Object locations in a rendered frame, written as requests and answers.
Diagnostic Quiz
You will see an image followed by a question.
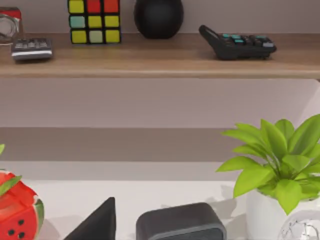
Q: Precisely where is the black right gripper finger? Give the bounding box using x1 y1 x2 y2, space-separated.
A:
63 196 117 240

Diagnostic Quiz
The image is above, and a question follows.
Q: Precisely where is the dark grey box speaker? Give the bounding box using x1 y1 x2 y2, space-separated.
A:
135 202 228 240

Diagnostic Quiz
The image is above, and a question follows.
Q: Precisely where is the watermelon pattern pot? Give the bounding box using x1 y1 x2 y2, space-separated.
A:
0 144 45 240

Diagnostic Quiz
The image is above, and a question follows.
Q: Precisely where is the wooden shelf board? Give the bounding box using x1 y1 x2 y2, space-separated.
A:
0 31 320 82

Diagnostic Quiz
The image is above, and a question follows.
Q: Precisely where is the green plant in white pot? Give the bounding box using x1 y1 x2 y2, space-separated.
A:
215 114 320 240

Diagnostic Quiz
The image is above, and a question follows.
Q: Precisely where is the grey calculator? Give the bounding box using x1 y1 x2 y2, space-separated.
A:
11 37 54 63

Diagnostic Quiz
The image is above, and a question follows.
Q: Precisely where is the colourful puzzle cube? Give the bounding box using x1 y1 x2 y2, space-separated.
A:
67 0 122 45

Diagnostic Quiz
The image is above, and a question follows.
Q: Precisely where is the clear glass ball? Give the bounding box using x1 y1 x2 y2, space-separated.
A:
279 209 320 240

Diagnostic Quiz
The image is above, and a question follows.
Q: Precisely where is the black round speaker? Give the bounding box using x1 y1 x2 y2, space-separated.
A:
133 0 185 40

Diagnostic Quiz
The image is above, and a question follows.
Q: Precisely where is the red and clear tape dispenser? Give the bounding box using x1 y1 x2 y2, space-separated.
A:
0 6 23 46

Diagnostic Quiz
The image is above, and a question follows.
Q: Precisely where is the black calculator with teal keys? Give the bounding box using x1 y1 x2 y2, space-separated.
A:
198 24 278 61

